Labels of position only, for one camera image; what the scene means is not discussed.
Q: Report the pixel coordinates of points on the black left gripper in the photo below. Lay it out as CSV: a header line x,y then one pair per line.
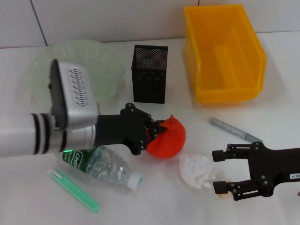
x,y
119,129

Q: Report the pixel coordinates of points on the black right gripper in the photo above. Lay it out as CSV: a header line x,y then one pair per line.
x,y
272,166

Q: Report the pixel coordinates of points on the white paper ball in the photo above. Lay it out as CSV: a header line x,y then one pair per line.
x,y
194,168

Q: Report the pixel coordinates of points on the clear water bottle green label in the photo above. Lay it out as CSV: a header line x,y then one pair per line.
x,y
105,166

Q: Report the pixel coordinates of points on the mint green pen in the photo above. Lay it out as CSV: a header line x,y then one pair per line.
x,y
75,191

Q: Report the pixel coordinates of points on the tan eraser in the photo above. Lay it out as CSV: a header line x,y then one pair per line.
x,y
222,195

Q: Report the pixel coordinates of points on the silver glitter pen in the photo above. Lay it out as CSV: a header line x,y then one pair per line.
x,y
234,130

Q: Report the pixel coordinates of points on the black mesh pen holder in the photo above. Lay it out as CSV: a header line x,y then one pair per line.
x,y
150,82

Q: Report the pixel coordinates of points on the green glass fruit plate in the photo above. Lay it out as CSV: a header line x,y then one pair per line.
x,y
100,70

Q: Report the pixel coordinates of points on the yellow plastic bin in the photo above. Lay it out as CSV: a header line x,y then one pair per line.
x,y
234,58

